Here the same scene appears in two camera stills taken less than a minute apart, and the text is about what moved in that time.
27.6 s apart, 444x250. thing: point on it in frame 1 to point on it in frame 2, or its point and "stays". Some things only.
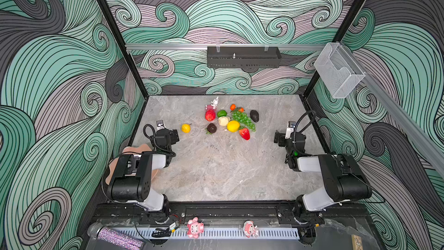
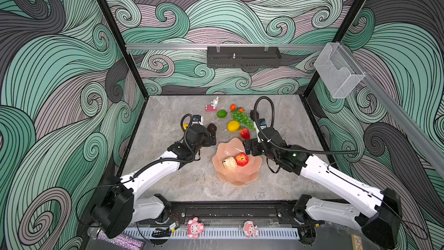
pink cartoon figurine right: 249,229 stays
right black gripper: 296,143 to 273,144
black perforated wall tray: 244,57 stays
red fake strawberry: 244,133 stays
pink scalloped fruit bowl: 143,147 to 229,148
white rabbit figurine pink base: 213,105 stays
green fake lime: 221,113 stays
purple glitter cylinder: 113,236 stays
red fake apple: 210,114 to 241,159
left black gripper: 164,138 to 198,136
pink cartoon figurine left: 195,227 stays
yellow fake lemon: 233,125 stays
